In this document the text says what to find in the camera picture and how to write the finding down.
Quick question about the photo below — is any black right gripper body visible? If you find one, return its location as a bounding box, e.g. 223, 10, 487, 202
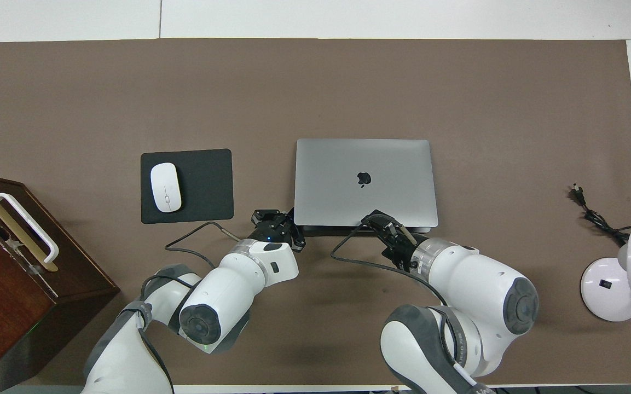
384, 235, 417, 271

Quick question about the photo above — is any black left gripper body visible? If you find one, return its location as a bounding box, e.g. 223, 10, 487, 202
247, 218, 294, 247

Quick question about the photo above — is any silver laptop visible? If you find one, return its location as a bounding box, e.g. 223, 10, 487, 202
293, 138, 439, 236

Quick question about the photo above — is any black mouse pad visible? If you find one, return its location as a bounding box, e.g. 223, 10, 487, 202
140, 148, 235, 225

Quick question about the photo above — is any white computer mouse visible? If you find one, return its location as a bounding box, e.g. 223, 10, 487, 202
150, 163, 182, 213

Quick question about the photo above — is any brown table mat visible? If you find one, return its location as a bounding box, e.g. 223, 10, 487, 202
0, 37, 631, 386

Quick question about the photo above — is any white desk lamp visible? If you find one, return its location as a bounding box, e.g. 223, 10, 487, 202
581, 226, 631, 322

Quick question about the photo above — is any dark wooden box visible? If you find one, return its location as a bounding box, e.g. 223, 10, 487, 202
0, 171, 120, 392

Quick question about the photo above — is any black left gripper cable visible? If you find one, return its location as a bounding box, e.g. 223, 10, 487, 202
139, 221, 242, 394

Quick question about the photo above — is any black lamp power cable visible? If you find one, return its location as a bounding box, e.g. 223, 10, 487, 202
570, 183, 631, 247

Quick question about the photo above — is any white box handle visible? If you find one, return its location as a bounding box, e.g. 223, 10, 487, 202
0, 193, 60, 264

